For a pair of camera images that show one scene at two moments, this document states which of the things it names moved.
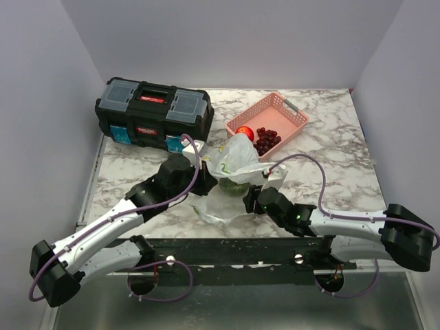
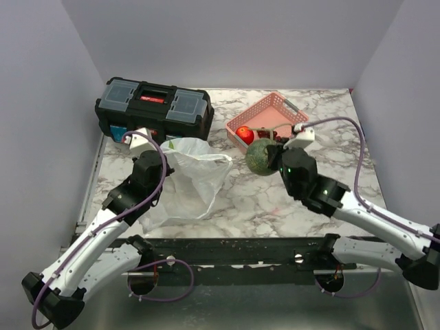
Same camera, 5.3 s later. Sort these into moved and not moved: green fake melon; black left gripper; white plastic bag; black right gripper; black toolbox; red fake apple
Moved: white plastic bag; black right gripper; green fake melon; black left gripper
Not moved: black toolbox; red fake apple
